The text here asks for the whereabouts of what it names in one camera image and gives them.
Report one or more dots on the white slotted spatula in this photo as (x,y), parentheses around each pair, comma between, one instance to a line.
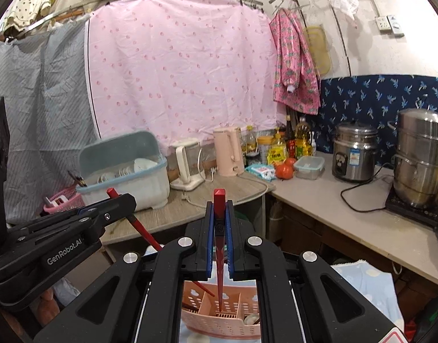
(312,14)

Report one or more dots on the clear bottle dark sauce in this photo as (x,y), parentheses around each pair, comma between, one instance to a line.
(251,148)

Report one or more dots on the small pink plastic basket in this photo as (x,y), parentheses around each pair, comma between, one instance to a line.
(63,200)

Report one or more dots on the white ceramic spoon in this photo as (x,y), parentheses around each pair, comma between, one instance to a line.
(251,319)

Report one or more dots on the pink floral apron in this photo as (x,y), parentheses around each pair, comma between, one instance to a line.
(294,68)

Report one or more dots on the steel steamer pot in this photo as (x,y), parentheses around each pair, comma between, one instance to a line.
(422,157)

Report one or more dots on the wood-grain counter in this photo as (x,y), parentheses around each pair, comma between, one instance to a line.
(204,203)

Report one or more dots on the black induction cooker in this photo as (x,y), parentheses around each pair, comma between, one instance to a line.
(411,212)

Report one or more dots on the blue wet wipes pack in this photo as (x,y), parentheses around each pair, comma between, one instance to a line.
(260,170)

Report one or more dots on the stack of white bowls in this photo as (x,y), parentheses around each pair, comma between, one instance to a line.
(133,169)

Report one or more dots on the beige countertop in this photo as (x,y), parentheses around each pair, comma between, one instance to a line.
(347,214)

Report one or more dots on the yellow can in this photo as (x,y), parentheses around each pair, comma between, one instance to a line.
(265,150)

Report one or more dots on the dark soy sauce bottle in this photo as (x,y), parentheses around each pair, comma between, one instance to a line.
(289,139)

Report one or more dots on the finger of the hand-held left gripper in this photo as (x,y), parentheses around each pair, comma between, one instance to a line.
(111,209)

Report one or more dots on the steel rice cooker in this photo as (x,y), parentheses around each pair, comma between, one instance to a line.
(354,153)

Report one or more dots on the pink dotted curtain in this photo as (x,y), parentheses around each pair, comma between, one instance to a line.
(179,71)

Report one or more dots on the dark chopsticks bundle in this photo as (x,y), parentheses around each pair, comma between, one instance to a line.
(79,180)

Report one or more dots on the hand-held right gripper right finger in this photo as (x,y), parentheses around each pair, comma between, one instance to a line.
(229,257)

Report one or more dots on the clear food container green lid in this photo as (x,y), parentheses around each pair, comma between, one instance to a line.
(309,168)

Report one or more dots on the grey striped cloth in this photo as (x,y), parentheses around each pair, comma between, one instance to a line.
(40,107)

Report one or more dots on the red tomato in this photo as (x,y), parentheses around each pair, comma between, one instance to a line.
(291,161)
(284,172)

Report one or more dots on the yellow seasoning bottle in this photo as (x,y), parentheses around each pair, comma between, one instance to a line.
(277,153)

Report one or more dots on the white electric kettle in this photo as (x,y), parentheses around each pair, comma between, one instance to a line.
(185,164)

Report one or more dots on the navy floral wall cloth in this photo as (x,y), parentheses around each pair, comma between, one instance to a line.
(365,107)

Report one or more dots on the pink electric kettle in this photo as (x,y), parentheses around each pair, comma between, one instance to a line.
(227,153)

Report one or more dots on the yellow plastic cutting board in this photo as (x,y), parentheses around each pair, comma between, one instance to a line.
(320,51)

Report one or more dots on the white wall switch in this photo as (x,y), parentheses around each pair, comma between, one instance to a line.
(396,26)

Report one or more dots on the white dish box grey lid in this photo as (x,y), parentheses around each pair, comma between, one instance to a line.
(133,182)

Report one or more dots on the red chopstick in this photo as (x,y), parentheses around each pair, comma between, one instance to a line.
(144,232)
(219,200)

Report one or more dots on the cooking oil bottle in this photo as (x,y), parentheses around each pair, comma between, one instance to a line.
(304,139)

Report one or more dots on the pink perforated utensil basket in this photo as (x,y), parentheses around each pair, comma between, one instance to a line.
(208,314)

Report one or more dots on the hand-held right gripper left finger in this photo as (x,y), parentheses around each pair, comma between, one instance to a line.
(210,257)

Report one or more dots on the cream dotted hanging garment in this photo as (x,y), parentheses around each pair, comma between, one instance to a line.
(29,0)

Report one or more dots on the white wall socket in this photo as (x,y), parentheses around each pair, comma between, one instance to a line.
(383,23)

